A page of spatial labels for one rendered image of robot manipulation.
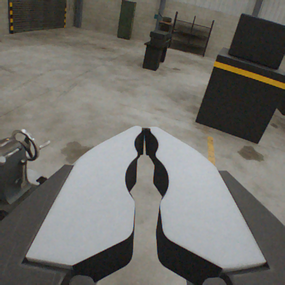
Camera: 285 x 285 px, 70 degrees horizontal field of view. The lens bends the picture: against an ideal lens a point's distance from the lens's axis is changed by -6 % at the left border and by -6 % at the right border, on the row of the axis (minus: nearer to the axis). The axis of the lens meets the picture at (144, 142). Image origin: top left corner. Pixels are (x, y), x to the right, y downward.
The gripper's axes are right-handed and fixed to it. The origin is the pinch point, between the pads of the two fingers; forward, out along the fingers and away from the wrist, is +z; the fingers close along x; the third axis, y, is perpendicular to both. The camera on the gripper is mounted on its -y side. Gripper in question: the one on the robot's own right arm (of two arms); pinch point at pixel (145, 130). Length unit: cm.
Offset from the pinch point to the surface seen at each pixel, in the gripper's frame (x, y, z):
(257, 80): 183, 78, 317
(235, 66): 149, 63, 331
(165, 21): 73, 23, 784
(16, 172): -45, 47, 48
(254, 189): 149, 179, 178
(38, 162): -110, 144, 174
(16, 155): -44, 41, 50
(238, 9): 492, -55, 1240
